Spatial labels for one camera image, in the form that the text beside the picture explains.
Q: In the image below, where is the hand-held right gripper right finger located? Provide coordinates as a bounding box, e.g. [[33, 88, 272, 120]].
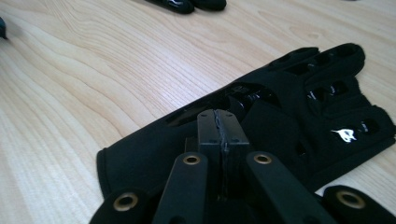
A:
[[214, 108, 251, 200]]

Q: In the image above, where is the black cut-out glove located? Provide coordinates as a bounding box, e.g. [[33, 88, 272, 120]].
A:
[[96, 42, 396, 200], [144, 0, 228, 15]]

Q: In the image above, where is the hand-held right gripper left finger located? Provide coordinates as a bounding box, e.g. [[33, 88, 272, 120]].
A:
[[196, 108, 226, 200]]

